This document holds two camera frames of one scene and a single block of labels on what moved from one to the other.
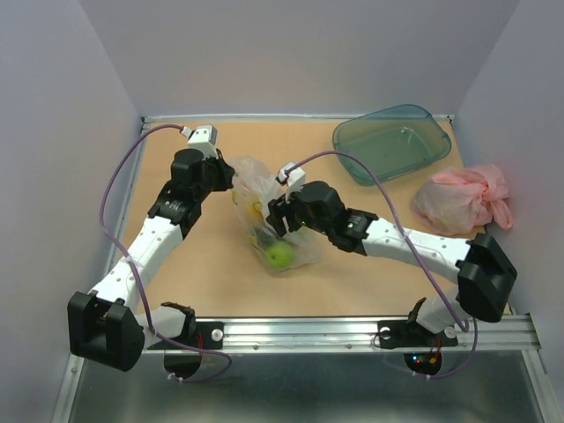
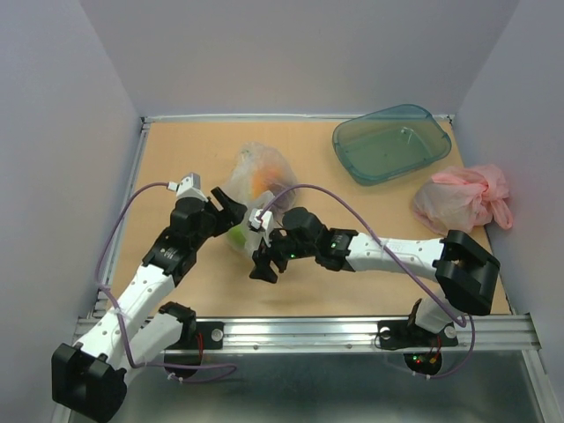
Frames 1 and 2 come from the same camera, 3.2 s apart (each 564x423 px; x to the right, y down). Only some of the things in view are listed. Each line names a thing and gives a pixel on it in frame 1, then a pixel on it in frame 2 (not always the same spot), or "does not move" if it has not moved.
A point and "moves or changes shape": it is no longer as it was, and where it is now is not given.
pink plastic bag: [460, 199] does not move
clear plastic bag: [255, 187] moves or changes shape
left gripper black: [225, 171] to [233, 211]
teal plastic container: [391, 143] does not move
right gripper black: [281, 207] to [263, 270]
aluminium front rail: [514, 333] does not move
